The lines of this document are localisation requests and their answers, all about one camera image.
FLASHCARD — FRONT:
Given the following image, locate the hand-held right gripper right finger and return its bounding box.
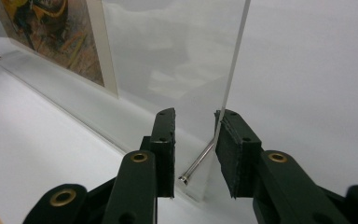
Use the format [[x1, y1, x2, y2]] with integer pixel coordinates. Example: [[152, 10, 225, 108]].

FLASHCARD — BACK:
[[213, 108, 352, 224]]

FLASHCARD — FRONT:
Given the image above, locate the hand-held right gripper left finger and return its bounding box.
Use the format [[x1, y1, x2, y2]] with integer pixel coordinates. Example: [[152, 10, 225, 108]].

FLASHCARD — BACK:
[[102, 107, 177, 224]]

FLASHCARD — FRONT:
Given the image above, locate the clear acrylic photo frame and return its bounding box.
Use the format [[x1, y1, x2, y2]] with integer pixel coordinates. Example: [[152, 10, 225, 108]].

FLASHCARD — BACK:
[[0, 0, 253, 203]]

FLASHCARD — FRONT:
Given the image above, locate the painting print with cream border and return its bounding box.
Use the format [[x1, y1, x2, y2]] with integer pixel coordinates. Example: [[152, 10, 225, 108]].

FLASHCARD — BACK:
[[0, 0, 119, 99]]

